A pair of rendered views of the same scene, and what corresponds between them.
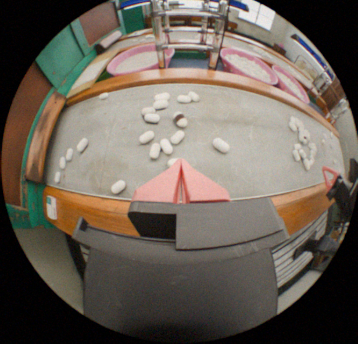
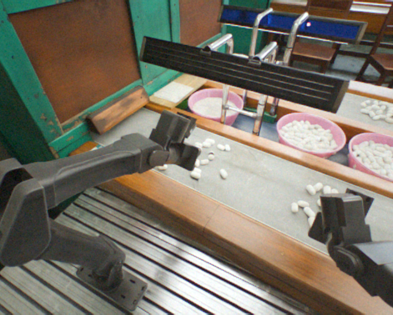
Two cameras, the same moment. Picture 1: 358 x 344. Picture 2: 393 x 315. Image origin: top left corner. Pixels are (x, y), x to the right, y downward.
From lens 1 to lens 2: 0.64 m
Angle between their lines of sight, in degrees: 35
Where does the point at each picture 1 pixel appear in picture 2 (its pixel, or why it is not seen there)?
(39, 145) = (116, 114)
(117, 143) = not seen: hidden behind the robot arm
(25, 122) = (110, 86)
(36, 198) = (78, 137)
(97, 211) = not seen: hidden behind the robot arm
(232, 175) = (222, 189)
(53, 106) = (139, 99)
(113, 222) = (149, 175)
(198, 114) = (223, 157)
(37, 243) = not seen: outside the picture
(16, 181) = (74, 110)
